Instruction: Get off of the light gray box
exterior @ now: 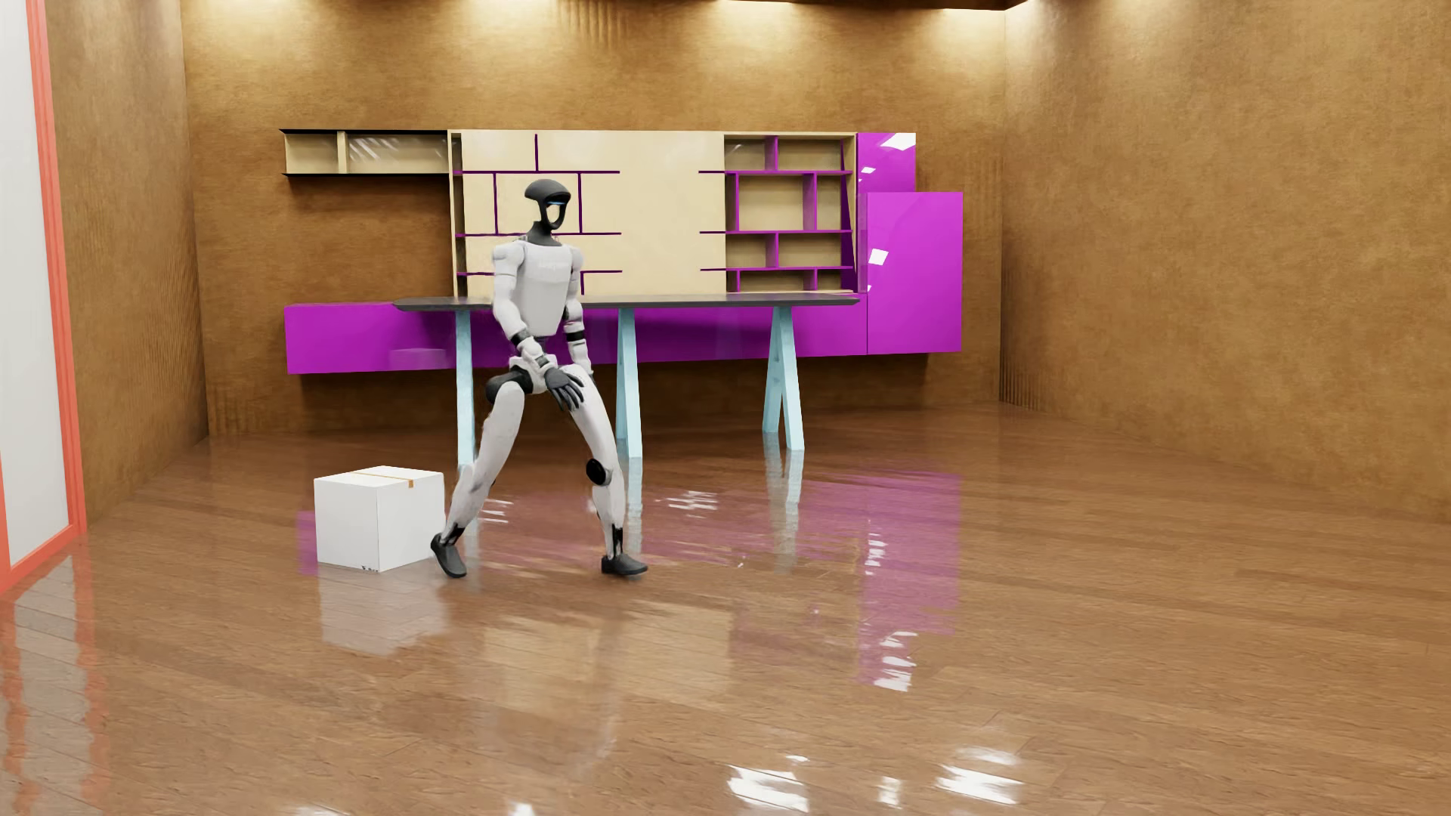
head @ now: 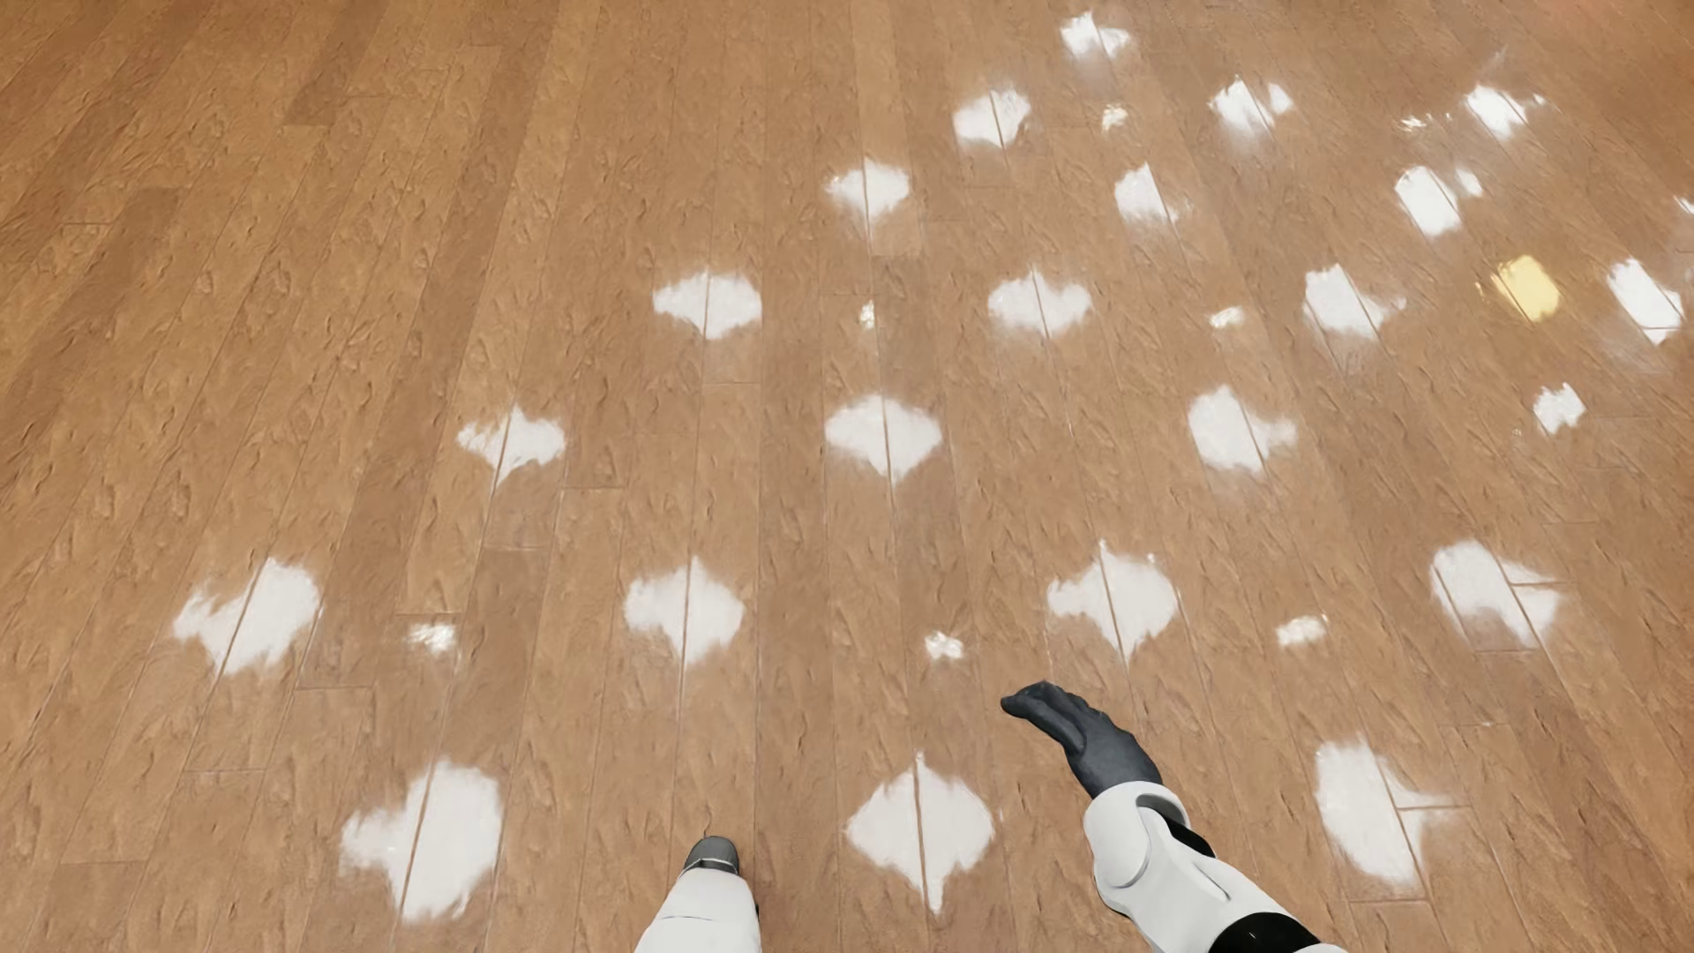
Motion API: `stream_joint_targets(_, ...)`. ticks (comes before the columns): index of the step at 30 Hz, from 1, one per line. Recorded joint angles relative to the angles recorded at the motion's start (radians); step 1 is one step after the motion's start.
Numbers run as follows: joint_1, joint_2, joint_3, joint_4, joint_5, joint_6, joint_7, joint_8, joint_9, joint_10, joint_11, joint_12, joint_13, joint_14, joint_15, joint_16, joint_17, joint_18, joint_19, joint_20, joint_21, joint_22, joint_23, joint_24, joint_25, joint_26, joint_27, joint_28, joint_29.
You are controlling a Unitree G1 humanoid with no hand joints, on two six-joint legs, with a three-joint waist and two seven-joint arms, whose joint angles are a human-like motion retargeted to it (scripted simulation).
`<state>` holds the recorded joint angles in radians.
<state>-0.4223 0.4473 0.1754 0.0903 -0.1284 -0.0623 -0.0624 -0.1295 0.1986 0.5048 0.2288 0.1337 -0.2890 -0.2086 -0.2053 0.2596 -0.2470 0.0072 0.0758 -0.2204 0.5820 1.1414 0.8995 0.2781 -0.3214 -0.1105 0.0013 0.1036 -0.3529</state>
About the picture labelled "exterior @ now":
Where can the beige open wall shelf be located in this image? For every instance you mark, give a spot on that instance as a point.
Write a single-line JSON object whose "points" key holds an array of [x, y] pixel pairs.
{"points": [[365, 152]]}

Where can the orange framed white door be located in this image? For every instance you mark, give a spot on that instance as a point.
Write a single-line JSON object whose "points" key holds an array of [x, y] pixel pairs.
{"points": [[32, 283]]}

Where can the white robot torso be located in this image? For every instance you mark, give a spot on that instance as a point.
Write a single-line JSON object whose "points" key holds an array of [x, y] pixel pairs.
{"points": [[543, 289]]}

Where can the white left robot leg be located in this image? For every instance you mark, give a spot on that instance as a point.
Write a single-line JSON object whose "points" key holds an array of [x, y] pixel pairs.
{"points": [[604, 453]]}

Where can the dark table light blue legs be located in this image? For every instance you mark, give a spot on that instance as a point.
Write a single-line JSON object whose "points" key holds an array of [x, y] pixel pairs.
{"points": [[626, 303]]}

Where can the white right robot leg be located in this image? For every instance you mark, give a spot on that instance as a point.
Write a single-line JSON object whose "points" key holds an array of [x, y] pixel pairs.
{"points": [[490, 448]]}

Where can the light gray box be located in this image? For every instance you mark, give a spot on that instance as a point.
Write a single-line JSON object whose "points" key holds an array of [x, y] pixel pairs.
{"points": [[378, 517]]}

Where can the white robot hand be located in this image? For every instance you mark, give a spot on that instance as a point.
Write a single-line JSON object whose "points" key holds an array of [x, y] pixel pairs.
{"points": [[582, 357]]}

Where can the white robot leg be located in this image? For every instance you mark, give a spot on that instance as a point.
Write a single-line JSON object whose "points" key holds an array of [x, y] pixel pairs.
{"points": [[604, 453], [490, 448]]}

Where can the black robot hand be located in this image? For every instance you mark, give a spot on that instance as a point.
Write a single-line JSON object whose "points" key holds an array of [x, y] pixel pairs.
{"points": [[565, 389]]}

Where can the magenta and beige wall cabinet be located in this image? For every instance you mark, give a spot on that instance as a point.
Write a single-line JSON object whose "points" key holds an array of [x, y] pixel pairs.
{"points": [[794, 244]]}

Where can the black robot head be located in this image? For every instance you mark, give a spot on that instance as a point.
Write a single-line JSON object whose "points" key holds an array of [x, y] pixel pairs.
{"points": [[548, 202]]}

